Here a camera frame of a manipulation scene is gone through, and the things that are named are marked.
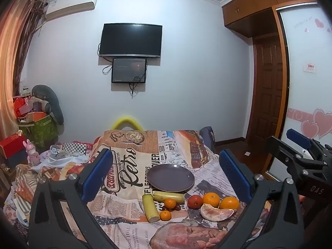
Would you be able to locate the brown wooden door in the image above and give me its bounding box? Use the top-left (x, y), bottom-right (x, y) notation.
top-left (248, 35), bottom-right (284, 142)

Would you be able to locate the orange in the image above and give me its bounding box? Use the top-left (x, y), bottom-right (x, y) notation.
top-left (219, 197), bottom-right (239, 210)
top-left (203, 192), bottom-right (220, 208)

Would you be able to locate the brown overhead wooden cabinet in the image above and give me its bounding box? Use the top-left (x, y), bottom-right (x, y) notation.
top-left (222, 0), bottom-right (318, 38)

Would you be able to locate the black wall television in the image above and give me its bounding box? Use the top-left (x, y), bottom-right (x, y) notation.
top-left (99, 23), bottom-right (163, 58)

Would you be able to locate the small black wall monitor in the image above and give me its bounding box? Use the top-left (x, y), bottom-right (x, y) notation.
top-left (111, 58), bottom-right (147, 84)

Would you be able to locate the peeled pomelo segment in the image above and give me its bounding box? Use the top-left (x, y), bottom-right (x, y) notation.
top-left (200, 204), bottom-right (237, 222)

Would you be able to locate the white air conditioner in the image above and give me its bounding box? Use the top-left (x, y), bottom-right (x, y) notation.
top-left (44, 0), bottom-right (99, 21)

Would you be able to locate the pink rabbit toy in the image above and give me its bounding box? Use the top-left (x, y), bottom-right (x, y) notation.
top-left (23, 139), bottom-right (40, 165)

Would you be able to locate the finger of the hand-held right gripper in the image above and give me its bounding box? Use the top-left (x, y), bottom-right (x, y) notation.
top-left (265, 135), bottom-right (325, 177)
top-left (286, 128), bottom-right (332, 159)

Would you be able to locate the yellow-green sugarcane piece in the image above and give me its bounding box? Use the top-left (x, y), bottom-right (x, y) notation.
top-left (142, 194), bottom-right (160, 223)
top-left (153, 190), bottom-right (185, 204)

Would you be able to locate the white heart-print wardrobe door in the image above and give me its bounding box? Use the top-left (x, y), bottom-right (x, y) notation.
top-left (275, 2), bottom-right (332, 182)

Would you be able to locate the dark purple plate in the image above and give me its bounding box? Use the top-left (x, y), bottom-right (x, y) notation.
top-left (147, 164), bottom-right (195, 192)

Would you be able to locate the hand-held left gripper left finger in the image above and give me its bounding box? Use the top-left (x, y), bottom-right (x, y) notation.
top-left (28, 148), bottom-right (122, 249)

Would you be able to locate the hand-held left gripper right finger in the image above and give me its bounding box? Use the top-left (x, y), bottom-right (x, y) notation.
top-left (215, 149), bottom-right (305, 249)

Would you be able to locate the red tomato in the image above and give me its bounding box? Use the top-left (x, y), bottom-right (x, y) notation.
top-left (187, 194), bottom-right (203, 210)

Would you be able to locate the blue chair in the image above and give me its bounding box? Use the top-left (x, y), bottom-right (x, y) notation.
top-left (200, 126), bottom-right (216, 151)

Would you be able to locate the grey plush toy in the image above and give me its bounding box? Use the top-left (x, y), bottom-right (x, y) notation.
top-left (31, 84), bottom-right (64, 125)

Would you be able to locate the green storage bag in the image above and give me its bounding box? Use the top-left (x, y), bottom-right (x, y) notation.
top-left (18, 114), bottom-right (59, 148)

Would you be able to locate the checkered cloth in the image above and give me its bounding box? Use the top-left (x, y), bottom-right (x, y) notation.
top-left (61, 143), bottom-right (87, 156)

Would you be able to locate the red box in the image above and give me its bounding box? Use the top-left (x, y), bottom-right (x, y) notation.
top-left (0, 134), bottom-right (26, 159)

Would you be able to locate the orange curtain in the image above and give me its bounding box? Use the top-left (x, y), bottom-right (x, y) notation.
top-left (0, 0), bottom-right (47, 133)

